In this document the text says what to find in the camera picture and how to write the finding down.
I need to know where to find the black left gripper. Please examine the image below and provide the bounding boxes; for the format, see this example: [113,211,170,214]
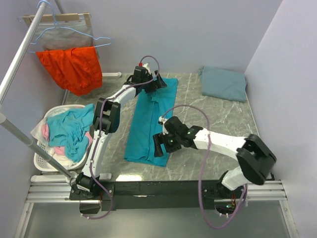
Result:
[141,70,167,94]

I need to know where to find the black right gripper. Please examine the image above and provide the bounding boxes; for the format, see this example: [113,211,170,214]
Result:
[153,130,182,157]

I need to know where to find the turquoise t-shirt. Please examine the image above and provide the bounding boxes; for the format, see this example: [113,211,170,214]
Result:
[124,78,178,167]

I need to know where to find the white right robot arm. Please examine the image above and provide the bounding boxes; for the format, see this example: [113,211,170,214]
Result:
[153,126,277,198]

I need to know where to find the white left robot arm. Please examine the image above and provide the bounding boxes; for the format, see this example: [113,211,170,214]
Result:
[70,66,167,199]

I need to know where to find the folded grey-blue t-shirt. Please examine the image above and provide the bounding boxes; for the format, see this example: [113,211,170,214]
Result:
[199,66,247,103]

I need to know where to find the orange hanging shirt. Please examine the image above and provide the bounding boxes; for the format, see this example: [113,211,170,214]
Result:
[36,47,103,96]

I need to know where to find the wooden hanger bar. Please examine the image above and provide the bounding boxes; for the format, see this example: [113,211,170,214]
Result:
[18,12,92,27]

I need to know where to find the pile of laundry clothes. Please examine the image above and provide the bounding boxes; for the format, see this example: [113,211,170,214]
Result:
[31,104,95,169]

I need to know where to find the grey hanging cloth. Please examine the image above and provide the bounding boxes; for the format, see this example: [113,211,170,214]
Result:
[30,21,95,51]

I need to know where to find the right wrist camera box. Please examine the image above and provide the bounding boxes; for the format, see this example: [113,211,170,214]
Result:
[158,116,189,135]

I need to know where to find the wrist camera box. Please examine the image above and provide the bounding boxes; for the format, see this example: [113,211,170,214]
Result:
[158,116,189,135]
[131,62,153,84]

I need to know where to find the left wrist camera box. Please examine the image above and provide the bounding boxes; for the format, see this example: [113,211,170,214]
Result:
[131,62,153,84]

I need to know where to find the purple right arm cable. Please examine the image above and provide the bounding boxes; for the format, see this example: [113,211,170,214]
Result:
[160,105,248,229]

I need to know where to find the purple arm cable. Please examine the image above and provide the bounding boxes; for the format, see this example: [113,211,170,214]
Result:
[160,105,248,229]
[85,56,160,221]

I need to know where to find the white table edge bracket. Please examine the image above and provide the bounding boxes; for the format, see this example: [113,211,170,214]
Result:
[102,72,122,78]

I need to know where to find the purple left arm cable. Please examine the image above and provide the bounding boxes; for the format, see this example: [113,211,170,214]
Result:
[85,56,160,221]

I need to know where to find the white front table bracket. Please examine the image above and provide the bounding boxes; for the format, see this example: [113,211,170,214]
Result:
[31,173,113,183]

